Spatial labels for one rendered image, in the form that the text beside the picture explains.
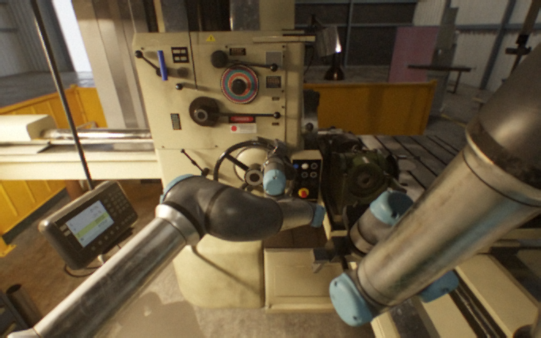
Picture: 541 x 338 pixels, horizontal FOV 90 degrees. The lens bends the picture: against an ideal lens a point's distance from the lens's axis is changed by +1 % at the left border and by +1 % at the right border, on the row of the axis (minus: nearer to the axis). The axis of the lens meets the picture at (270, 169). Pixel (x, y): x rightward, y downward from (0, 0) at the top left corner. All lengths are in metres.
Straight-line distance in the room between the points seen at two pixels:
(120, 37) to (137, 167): 0.85
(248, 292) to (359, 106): 2.85
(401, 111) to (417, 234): 3.95
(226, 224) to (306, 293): 1.68
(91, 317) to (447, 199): 0.50
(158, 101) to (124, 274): 1.01
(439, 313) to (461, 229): 1.34
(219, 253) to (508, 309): 1.56
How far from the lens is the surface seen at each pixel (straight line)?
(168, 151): 1.51
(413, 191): 1.88
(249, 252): 1.88
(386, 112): 4.17
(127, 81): 2.21
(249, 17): 1.95
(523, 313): 1.85
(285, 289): 2.14
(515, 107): 0.25
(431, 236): 0.32
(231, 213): 0.54
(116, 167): 2.04
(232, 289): 2.16
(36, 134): 2.26
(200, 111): 1.30
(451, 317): 1.65
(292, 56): 1.30
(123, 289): 0.54
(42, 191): 4.05
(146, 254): 0.55
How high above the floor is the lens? 1.90
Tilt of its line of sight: 27 degrees down
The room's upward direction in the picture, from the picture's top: 1 degrees counter-clockwise
